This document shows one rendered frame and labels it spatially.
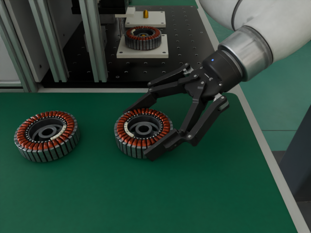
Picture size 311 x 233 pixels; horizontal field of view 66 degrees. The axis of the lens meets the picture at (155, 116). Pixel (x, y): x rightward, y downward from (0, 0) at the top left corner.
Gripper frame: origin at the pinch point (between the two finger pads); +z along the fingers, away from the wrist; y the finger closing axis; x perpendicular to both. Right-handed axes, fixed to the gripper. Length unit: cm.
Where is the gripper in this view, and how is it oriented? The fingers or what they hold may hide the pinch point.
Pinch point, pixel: (143, 129)
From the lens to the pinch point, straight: 46.4
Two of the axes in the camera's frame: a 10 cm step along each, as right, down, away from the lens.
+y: -4.0, -6.0, 7.0
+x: -4.5, -5.3, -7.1
